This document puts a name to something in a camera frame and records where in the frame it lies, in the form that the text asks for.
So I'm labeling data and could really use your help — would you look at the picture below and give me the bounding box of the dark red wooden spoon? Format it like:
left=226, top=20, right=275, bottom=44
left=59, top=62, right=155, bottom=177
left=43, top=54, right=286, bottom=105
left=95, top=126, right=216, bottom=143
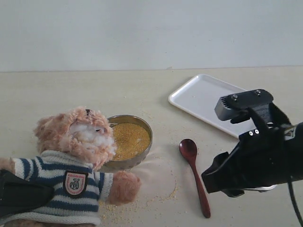
left=179, top=139, right=211, bottom=218

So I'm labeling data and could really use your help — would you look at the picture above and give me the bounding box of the white rectangular plastic tray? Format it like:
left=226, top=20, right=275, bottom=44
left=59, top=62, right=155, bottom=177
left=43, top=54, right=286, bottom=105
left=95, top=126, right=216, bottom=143
left=168, top=74, right=255, bottom=138

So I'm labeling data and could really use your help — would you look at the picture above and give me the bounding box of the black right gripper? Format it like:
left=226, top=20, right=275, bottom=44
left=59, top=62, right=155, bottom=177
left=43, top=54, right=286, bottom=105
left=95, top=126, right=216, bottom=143
left=201, top=125, right=303, bottom=197

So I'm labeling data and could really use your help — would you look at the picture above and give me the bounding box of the spilled yellow millet pile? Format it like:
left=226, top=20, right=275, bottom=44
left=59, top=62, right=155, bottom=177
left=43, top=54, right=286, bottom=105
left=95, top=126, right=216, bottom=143
left=99, top=201, right=114, bottom=210

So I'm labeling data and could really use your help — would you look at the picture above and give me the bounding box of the yellow millet in bowl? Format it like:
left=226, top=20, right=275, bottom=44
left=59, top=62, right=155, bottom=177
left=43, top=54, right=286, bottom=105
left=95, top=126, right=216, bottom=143
left=113, top=123, right=151, bottom=161

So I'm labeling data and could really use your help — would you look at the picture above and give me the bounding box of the plush teddy bear striped sweater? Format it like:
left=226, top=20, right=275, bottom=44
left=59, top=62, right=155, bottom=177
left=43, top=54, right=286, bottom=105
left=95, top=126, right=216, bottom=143
left=0, top=107, right=141, bottom=227

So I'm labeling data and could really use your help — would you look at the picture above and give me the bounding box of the steel bowl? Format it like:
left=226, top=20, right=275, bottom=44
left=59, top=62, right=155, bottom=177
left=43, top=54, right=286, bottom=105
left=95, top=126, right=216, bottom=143
left=104, top=114, right=153, bottom=171

